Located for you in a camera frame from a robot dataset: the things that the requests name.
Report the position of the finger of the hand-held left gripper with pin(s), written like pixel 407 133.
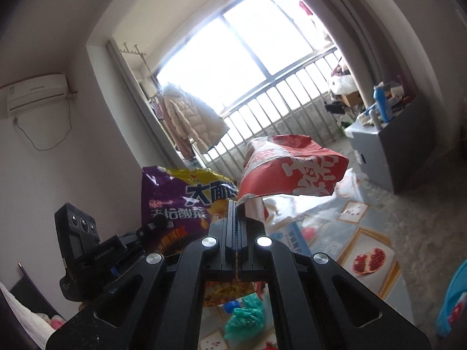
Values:
pixel 140 238

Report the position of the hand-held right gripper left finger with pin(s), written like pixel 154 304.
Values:
pixel 227 235

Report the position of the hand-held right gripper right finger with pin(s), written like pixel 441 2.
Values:
pixel 245 235

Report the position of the purple instant noodle packet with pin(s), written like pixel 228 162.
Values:
pixel 171 204

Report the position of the red white snack bag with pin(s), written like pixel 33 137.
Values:
pixel 292 167

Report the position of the blue white carton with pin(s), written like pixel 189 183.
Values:
pixel 288 238

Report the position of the teal crumpled plastic item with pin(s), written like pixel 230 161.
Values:
pixel 240 317

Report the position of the white quilted cloth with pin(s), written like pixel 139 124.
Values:
pixel 25 321

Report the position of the fruit print tablecloth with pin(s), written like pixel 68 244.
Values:
pixel 343 233

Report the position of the beige padded coat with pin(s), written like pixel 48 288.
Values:
pixel 189 116

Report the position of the metal balcony railing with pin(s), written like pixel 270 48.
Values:
pixel 292 94

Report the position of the grey cabinet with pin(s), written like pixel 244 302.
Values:
pixel 386 153

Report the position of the brown cardboard box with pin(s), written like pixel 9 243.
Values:
pixel 350 99

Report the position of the large balcony window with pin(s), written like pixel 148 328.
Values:
pixel 237 51

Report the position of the metal clothes drying rack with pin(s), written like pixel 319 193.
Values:
pixel 135 51

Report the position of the blue plastic bottle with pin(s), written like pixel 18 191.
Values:
pixel 381 104

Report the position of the blue plastic bin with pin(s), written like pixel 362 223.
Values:
pixel 454 306

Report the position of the grey curtain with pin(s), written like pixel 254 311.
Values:
pixel 350 25

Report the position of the white wall air conditioner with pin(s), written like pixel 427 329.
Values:
pixel 34 94

